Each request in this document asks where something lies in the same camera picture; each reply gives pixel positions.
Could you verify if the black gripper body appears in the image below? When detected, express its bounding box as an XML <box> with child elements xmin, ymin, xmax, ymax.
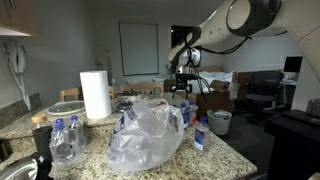
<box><xmin>175</xmin><ymin>80</ymin><xmax>191</xmax><ymax>93</ymax></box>

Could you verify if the clear plastic bag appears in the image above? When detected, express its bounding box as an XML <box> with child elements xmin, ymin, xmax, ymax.
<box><xmin>107</xmin><ymin>98</ymin><xmax>185</xmax><ymax>176</ymax></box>

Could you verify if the shrink-wrapped water bottle pack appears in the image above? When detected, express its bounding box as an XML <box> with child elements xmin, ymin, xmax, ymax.
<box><xmin>48</xmin><ymin>114</ymin><xmax>88</xmax><ymax>164</ymax></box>

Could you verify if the small green plant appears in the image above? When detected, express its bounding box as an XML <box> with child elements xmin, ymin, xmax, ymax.
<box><xmin>164</xmin><ymin>63</ymin><xmax>177</xmax><ymax>80</ymax></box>

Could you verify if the brown cardboard box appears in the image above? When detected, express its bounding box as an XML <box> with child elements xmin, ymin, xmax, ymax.
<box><xmin>194</xmin><ymin>79</ymin><xmax>232</xmax><ymax>118</ymax></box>

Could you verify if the wooden dining chair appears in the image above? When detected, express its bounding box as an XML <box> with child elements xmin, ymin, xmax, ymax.
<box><xmin>59</xmin><ymin>85</ymin><xmax>118</xmax><ymax>103</ymax></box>
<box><xmin>119</xmin><ymin>82</ymin><xmax>165</xmax><ymax>96</ymax></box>

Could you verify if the white bedding pile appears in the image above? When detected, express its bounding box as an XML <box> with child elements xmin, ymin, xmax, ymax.
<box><xmin>193</xmin><ymin>70</ymin><xmax>239</xmax><ymax>93</ymax></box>

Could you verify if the grey trash bin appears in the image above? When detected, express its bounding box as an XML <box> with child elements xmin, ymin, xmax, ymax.
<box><xmin>206</xmin><ymin>109</ymin><xmax>233</xmax><ymax>136</ymax></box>

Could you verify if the white bowl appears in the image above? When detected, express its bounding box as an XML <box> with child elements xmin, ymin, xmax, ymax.
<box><xmin>116</xmin><ymin>90</ymin><xmax>143</xmax><ymax>104</ymax></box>

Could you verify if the dark grey pot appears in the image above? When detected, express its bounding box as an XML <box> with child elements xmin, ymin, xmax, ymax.
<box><xmin>114</xmin><ymin>101</ymin><xmax>134</xmax><ymax>113</ymax></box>

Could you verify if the black office chair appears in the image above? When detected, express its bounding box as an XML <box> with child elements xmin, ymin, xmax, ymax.
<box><xmin>245</xmin><ymin>70</ymin><xmax>284</xmax><ymax>111</ymax></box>

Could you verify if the white paper towel roll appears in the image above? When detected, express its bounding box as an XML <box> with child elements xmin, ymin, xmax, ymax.
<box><xmin>79</xmin><ymin>70</ymin><xmax>113</xmax><ymax>120</ymax></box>

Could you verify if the black computer monitor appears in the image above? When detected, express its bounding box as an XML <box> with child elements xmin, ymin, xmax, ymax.
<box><xmin>283</xmin><ymin>55</ymin><xmax>304</xmax><ymax>74</ymax></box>

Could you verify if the plate with glass lid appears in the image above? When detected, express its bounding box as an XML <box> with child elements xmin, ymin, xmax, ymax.
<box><xmin>45</xmin><ymin>100</ymin><xmax>87</xmax><ymax>117</ymax></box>

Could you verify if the black equipment cart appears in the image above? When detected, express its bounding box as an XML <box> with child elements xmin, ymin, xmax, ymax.
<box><xmin>264</xmin><ymin>109</ymin><xmax>320</xmax><ymax>180</ymax></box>

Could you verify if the grey plastic appliance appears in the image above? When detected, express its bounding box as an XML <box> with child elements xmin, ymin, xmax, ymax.
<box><xmin>305</xmin><ymin>98</ymin><xmax>320</xmax><ymax>118</ymax></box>

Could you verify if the dark jar with cork lid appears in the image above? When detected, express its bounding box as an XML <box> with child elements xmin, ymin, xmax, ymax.
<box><xmin>30</xmin><ymin>113</ymin><xmax>54</xmax><ymax>161</ymax></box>

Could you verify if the black and silver appliance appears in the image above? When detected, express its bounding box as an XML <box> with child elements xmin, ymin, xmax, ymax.
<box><xmin>0</xmin><ymin>151</ymin><xmax>54</xmax><ymax>180</ymax></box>

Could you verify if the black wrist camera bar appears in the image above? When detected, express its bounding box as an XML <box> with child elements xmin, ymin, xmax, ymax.
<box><xmin>175</xmin><ymin>73</ymin><xmax>198</xmax><ymax>82</ymax></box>

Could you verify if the white wall whiteboard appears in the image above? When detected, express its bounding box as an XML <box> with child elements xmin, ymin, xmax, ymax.
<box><xmin>118</xmin><ymin>21</ymin><xmax>160</xmax><ymax>77</ymax></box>

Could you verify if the white wall phone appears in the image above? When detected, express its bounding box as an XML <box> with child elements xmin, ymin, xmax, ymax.
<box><xmin>3</xmin><ymin>40</ymin><xmax>32</xmax><ymax>111</ymax></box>

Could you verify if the wooden wall cabinet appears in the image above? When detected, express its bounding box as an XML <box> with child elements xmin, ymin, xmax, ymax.
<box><xmin>0</xmin><ymin>0</ymin><xmax>43</xmax><ymax>38</ymax></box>

